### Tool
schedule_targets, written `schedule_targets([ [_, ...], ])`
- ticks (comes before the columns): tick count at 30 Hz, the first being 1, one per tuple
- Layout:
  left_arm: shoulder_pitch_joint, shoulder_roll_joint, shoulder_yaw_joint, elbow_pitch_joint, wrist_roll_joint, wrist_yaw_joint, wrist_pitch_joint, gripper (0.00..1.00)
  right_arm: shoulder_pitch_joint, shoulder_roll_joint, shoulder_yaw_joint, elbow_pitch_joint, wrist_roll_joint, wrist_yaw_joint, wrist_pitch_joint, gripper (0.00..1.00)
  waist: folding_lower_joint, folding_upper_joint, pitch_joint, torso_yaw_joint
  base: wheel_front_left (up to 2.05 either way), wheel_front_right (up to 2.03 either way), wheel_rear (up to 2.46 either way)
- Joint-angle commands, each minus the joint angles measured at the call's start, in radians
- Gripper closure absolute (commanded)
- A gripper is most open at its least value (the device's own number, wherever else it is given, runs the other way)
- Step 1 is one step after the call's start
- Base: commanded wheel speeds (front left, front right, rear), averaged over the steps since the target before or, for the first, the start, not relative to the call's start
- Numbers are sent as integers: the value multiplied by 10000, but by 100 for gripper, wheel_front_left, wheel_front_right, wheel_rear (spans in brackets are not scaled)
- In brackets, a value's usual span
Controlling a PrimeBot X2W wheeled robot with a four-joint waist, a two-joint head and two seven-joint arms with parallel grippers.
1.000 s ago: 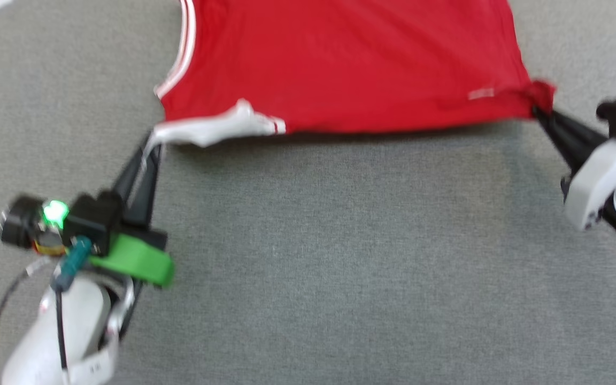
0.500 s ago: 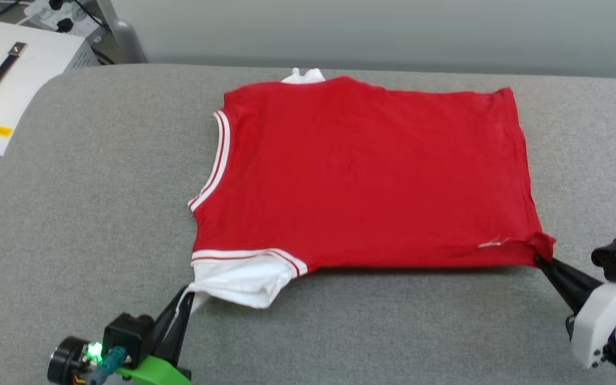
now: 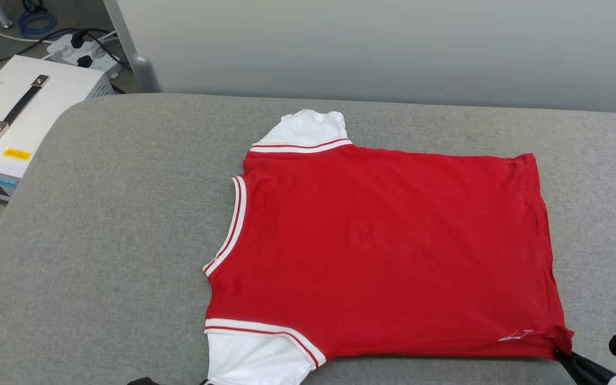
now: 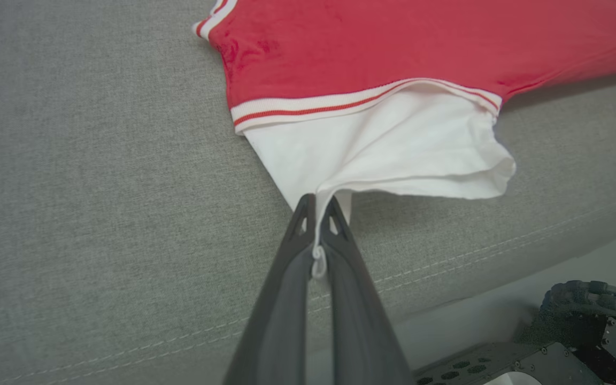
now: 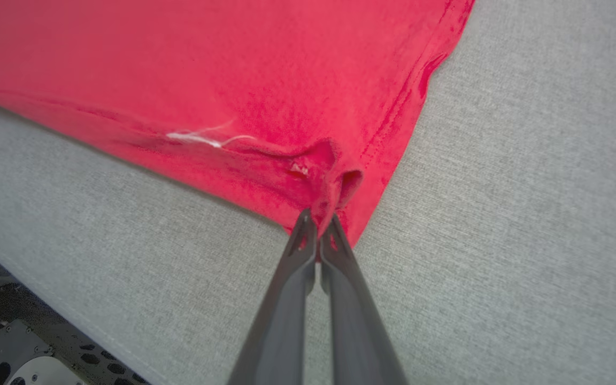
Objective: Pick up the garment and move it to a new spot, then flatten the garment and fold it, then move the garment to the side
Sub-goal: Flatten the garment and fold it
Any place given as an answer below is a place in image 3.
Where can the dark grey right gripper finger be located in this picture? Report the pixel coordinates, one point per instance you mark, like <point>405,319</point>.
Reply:
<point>586,373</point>

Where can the grey fabric sofa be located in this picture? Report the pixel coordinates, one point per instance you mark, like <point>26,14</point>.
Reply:
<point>99,240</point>

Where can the red white basketball jersey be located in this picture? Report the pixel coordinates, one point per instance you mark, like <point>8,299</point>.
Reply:
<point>383,240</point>

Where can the white power strip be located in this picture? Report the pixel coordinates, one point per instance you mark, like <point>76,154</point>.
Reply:
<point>62,51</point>

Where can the black power plug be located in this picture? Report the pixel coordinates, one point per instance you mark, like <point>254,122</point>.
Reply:
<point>78,39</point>
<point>84,61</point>

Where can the white power supply box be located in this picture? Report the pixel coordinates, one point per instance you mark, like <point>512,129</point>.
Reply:
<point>62,91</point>

